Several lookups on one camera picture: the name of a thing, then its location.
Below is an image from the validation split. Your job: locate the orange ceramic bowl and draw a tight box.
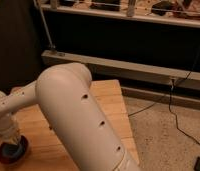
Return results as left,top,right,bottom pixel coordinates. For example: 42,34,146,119
0,136,29,164

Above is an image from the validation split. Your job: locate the metal shelf rack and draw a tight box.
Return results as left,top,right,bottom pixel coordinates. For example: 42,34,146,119
33,0,200,28

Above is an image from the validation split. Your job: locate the blue-grey ceramic cup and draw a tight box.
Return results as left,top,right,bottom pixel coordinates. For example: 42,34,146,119
2,143,21,158

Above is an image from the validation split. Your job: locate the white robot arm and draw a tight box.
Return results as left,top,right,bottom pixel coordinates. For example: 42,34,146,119
0,63,140,171

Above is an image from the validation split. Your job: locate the wooden table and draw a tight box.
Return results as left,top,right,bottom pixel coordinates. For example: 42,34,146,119
0,80,139,171

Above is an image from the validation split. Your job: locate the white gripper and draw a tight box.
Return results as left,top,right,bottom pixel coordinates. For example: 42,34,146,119
0,115,21,144

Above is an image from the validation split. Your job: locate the black floor cable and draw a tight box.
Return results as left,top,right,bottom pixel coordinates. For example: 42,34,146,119
127,33,200,149

